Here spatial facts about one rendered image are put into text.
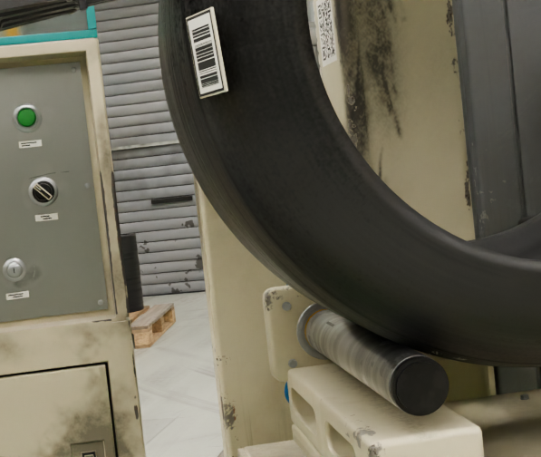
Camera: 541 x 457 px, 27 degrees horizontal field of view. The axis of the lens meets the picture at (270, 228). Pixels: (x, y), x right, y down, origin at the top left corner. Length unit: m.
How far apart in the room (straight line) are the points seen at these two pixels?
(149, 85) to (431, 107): 9.51
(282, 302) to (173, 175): 9.51
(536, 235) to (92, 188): 0.65
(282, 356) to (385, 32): 0.36
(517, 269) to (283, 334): 0.39
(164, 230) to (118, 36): 1.86
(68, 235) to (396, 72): 0.55
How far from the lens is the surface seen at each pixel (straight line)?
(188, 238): 10.64
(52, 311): 1.57
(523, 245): 1.16
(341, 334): 1.04
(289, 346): 1.19
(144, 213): 10.74
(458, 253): 0.85
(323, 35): 1.30
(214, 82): 0.82
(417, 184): 1.23
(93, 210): 1.56
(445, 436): 0.87
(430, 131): 1.24
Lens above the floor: 1.07
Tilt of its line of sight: 3 degrees down
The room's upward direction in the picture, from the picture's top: 6 degrees counter-clockwise
